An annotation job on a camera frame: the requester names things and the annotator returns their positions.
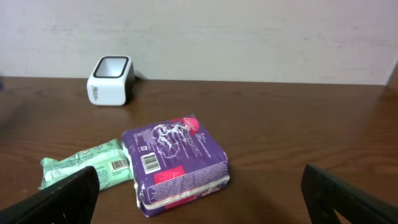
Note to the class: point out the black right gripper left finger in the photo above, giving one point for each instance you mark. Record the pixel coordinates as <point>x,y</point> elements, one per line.
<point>71,200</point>

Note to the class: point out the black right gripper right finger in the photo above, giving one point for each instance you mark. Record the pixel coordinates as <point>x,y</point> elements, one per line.
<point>325,195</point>

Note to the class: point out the mint green wipes pack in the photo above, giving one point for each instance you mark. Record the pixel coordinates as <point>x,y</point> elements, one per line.
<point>108,159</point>

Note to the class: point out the purple sanitary pad pack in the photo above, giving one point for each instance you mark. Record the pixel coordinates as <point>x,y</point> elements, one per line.
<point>174,162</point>

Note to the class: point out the white barcode scanner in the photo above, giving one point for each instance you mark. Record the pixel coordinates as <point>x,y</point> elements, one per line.
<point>111,81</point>

